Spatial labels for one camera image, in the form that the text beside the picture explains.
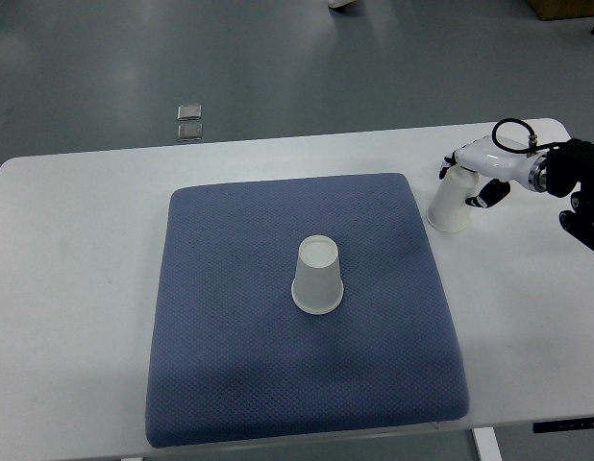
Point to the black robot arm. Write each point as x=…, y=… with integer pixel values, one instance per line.
x=565, y=169

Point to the black table control panel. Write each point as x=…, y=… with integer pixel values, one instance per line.
x=563, y=425

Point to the lower metal floor plate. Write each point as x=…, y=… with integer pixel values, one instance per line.
x=188, y=132

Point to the metal floor plate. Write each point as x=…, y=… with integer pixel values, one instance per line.
x=188, y=132
x=189, y=112

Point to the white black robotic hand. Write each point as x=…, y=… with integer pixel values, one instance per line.
x=503, y=162

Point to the white shoe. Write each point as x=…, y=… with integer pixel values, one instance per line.
x=336, y=4

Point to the white paper cup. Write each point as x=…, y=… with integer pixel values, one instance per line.
x=448, y=211
x=317, y=287

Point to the white table leg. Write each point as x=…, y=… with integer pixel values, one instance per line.
x=486, y=444

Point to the blue fabric cushion mat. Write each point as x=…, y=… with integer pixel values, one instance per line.
x=233, y=357

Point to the cardboard box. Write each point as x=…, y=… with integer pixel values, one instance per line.
x=562, y=9

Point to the upper metal floor plate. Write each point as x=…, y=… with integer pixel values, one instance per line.
x=189, y=112

